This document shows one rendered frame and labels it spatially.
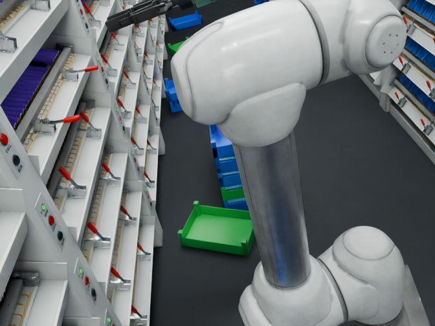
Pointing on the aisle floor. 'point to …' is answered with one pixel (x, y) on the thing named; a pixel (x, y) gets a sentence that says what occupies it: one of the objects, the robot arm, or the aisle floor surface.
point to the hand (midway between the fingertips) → (119, 20)
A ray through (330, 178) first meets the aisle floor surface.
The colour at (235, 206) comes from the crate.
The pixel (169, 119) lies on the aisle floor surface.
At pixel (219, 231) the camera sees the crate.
